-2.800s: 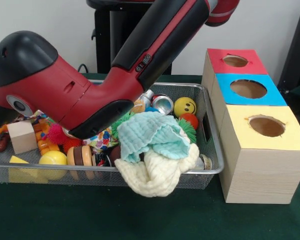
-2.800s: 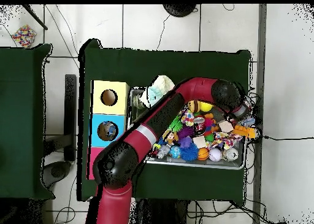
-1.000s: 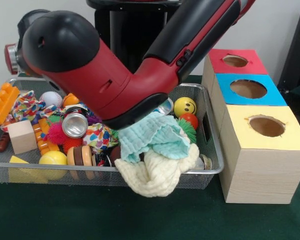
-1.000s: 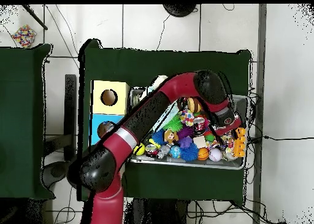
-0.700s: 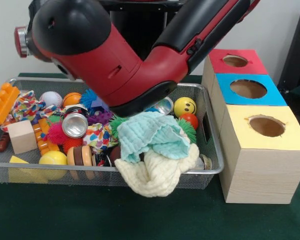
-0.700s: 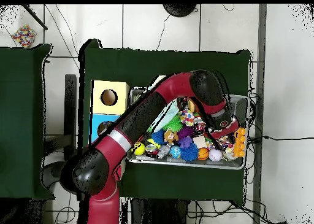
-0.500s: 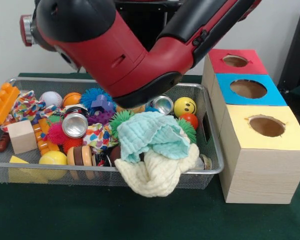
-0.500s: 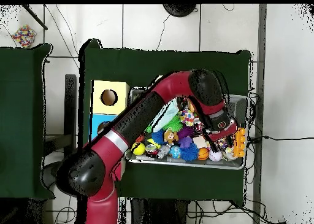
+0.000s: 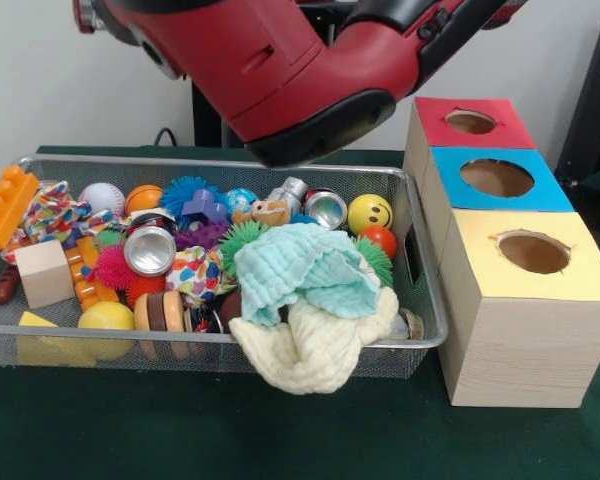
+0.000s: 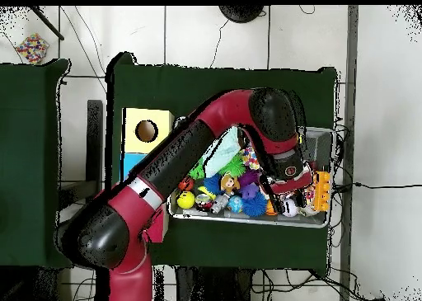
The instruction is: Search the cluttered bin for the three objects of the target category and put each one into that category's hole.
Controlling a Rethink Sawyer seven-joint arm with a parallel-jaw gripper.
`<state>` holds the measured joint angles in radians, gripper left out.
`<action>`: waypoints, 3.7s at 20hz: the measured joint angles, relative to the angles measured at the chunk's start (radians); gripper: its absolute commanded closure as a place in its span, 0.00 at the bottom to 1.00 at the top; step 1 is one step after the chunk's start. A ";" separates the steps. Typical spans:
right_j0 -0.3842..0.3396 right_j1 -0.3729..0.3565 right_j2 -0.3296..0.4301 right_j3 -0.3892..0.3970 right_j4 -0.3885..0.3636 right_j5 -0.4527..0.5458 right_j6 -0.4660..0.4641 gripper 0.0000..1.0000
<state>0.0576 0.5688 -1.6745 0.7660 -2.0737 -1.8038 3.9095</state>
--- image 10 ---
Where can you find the colourful patterned packet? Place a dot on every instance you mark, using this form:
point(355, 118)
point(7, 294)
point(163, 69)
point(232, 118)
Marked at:
point(31, 48)

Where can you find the green spiky ball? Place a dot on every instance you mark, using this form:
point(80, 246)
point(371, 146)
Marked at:
point(196, 171)

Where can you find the green furry googly-eyed toy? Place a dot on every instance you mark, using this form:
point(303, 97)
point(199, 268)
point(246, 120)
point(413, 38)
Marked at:
point(232, 166)

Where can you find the red robot arm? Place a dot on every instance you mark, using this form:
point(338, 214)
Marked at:
point(198, 136)

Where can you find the wooden box with three holes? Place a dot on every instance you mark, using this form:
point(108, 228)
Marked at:
point(135, 119)

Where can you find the orange toy brick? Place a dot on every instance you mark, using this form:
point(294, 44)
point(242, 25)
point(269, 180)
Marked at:
point(321, 191)

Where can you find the small red ball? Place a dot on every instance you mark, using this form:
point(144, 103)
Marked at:
point(186, 183)

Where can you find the large blue spiky ball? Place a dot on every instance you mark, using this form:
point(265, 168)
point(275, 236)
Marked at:
point(212, 183)

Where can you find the clear mesh bin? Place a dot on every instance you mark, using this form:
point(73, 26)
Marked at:
point(316, 223)

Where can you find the colourful patterned cloth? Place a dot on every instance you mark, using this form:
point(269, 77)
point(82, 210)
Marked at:
point(250, 158)

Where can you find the dark green side table cloth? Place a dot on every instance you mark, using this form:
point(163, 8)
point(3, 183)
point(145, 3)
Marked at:
point(26, 149)

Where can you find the yellow smiley ball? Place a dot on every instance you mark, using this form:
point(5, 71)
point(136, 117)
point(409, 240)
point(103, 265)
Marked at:
point(185, 199)

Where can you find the mint green cloth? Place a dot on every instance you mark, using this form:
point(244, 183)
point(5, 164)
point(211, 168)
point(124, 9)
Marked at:
point(223, 152)

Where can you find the black rod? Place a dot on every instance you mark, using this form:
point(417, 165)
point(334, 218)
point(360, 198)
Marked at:
point(47, 24)

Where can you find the black round base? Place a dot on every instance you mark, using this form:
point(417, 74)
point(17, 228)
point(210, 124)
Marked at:
point(241, 13)

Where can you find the small blue spiky ball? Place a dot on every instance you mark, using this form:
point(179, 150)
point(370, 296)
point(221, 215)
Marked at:
point(254, 204)

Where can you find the grey metal strip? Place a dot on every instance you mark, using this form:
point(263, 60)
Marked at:
point(353, 83)

